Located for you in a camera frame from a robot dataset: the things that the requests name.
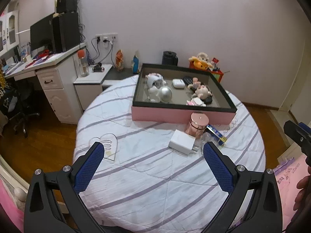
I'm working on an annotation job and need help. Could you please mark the white earbuds case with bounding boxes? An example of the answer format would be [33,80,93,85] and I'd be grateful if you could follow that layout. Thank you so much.
[172,78,186,89]

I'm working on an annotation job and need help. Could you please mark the pink white block toy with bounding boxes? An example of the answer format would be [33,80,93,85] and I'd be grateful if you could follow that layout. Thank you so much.
[186,97,206,107]

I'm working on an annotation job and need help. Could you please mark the pink floral bedsheet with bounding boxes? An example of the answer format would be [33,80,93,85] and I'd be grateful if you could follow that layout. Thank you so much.
[275,155,310,230]

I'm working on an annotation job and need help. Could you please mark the white wall power strip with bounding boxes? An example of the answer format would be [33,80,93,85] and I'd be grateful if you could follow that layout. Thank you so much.
[95,33,118,43]

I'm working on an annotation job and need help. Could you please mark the rose gold lidded jar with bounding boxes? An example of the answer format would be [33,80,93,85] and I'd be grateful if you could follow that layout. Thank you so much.
[184,112,209,139]

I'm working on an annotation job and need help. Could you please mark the white rounded case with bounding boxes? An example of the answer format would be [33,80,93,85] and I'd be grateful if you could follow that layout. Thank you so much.
[145,75,167,98]

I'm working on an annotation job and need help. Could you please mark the pink pig figurine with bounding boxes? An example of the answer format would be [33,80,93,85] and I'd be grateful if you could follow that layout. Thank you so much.
[191,85,212,100]

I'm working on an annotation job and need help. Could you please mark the white glass cabinet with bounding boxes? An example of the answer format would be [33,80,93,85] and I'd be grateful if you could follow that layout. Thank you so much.
[0,10,19,56]

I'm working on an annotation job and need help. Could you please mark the orange snack bag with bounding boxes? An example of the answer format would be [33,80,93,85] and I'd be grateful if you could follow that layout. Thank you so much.
[115,50,124,72]

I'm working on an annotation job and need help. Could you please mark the white power adapter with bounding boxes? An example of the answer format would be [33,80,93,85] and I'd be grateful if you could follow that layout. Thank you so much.
[168,130,198,155]

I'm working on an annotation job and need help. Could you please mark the blue white snack bag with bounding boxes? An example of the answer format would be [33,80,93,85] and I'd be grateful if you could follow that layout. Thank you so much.
[131,50,140,74]

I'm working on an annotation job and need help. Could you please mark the orange toy box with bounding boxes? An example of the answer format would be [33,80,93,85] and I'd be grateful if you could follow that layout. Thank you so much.
[189,61,224,83]

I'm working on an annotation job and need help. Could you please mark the orange capped bottle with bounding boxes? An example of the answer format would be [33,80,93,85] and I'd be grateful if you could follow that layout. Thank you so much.
[77,49,89,77]

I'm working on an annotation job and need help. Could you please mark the blue gold lighter box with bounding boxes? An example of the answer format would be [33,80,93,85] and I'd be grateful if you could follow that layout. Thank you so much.
[206,124,227,146]

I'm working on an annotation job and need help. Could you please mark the black cylinder appliance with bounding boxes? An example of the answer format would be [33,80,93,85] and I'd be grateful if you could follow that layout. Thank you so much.
[162,51,178,66]

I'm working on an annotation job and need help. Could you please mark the white striped quilt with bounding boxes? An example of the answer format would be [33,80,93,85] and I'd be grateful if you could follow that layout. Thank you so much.
[72,74,266,233]

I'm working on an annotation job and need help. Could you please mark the yellow white plush toys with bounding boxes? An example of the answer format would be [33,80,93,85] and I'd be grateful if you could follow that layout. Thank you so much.
[188,52,213,70]

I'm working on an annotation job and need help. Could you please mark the black computer tower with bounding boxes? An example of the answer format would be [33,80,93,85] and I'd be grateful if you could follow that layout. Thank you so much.
[52,12,80,53]

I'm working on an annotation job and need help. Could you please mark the black box on tower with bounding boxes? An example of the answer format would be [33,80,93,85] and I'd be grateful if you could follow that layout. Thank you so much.
[56,0,78,14]

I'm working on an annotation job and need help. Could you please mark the black computer monitor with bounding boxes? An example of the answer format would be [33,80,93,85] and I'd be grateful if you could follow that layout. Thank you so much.
[30,14,53,51]

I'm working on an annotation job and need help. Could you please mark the silver white rabbit lamp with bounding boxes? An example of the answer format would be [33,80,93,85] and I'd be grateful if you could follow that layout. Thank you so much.
[149,86,172,103]

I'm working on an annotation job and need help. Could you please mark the black tv remote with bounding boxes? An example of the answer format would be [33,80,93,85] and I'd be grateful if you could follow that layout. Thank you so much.
[183,76,213,106]

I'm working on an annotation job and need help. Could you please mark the white low side table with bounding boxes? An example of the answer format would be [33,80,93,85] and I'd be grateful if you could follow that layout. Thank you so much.
[73,64,112,110]

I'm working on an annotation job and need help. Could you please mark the pink block toy round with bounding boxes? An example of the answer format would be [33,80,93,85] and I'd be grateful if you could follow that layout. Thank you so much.
[148,73,163,78]

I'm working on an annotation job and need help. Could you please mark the white desk with drawers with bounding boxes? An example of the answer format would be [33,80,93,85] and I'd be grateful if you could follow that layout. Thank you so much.
[5,43,86,124]

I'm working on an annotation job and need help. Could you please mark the small pink doll figurine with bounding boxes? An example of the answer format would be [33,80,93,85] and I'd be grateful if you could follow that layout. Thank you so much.
[187,77,201,90]

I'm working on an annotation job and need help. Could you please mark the person right hand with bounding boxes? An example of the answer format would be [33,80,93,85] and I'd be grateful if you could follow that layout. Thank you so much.
[293,175,310,211]

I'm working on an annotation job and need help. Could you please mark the pink black storage box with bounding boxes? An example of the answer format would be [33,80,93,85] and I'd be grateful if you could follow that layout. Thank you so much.
[131,64,237,125]

